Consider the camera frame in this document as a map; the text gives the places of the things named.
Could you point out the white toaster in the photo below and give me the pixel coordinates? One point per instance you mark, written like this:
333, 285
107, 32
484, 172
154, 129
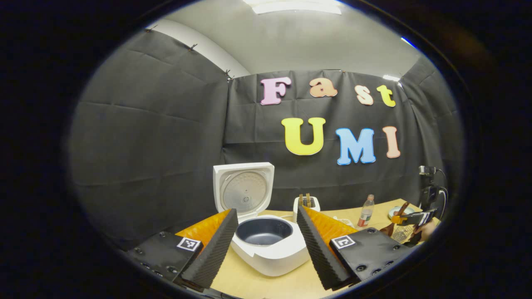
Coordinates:
314, 207

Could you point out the large ceiling light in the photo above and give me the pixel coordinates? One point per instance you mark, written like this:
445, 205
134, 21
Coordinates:
295, 6

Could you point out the white rice cooker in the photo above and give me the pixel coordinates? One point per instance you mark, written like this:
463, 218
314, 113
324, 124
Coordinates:
270, 253

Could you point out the small ceiling light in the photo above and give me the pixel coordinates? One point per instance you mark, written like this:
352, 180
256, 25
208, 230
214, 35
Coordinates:
390, 77

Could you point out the dark wooden spoon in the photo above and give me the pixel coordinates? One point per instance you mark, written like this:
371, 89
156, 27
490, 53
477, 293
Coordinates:
395, 220

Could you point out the clear plastic bottle red label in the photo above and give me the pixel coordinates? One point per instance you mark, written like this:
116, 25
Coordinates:
365, 214

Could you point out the pale green plate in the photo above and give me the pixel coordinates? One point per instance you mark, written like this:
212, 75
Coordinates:
392, 212

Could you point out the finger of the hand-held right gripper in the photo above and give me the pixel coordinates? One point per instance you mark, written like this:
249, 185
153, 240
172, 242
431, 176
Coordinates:
415, 218

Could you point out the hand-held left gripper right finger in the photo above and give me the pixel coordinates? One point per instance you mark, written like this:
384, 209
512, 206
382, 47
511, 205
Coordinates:
322, 253

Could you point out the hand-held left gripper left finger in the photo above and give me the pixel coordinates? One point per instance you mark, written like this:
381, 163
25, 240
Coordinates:
212, 257

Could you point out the black backdrop cloth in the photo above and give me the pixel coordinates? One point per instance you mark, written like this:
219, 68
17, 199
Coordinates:
158, 137

